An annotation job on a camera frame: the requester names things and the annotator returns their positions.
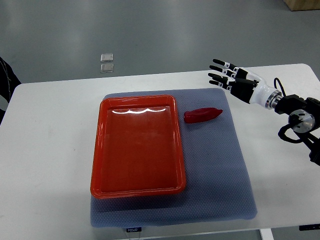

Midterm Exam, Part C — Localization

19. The white table leg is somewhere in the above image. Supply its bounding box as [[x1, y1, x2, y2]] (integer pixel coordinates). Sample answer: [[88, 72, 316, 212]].
[[259, 228, 274, 240]]

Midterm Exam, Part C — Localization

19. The red plastic tray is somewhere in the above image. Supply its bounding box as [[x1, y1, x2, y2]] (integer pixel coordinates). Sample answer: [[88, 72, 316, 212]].
[[90, 94, 187, 200]]

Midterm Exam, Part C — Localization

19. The upper metal floor plate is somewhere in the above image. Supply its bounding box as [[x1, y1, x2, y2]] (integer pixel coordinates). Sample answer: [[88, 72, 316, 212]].
[[100, 53, 114, 63]]

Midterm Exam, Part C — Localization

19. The black table control label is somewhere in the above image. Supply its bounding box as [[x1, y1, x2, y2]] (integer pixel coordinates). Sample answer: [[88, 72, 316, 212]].
[[126, 227, 142, 233]]

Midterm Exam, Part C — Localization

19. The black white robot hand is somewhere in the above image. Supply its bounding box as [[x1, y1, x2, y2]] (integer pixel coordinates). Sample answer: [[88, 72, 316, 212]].
[[208, 59, 283, 109]]

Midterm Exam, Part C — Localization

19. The red pepper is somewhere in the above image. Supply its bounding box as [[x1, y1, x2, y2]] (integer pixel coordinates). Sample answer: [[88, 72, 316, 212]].
[[183, 107, 223, 124]]

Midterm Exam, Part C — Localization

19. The person in dark clothes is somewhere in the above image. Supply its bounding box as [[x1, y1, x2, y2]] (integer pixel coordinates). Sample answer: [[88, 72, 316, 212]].
[[0, 56, 22, 126]]

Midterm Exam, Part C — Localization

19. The cardboard box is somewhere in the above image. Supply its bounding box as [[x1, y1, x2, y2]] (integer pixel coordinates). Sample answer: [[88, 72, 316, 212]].
[[284, 0, 320, 11]]

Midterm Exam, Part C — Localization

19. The grey blue mesh mat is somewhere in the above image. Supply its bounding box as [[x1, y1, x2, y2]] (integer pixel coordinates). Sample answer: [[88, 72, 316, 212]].
[[90, 88, 257, 228]]

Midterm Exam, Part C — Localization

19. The black table edge panel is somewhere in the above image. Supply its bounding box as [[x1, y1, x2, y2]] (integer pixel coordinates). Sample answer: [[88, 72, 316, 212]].
[[298, 223, 320, 231]]

